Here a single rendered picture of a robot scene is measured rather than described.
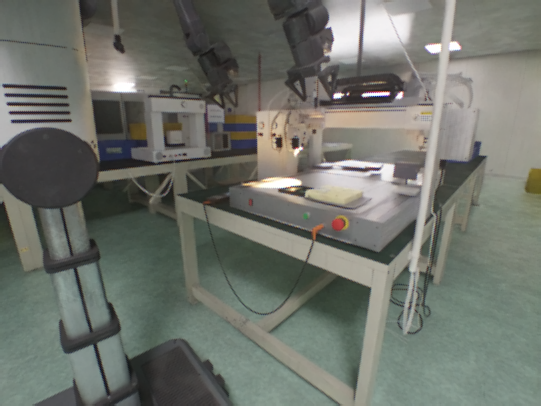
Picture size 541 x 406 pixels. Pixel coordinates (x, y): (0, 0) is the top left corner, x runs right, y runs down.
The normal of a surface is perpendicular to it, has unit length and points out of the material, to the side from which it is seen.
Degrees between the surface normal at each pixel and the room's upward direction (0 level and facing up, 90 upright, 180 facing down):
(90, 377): 90
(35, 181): 90
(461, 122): 90
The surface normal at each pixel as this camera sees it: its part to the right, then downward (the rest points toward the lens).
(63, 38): 0.79, 0.18
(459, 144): -0.67, 0.21
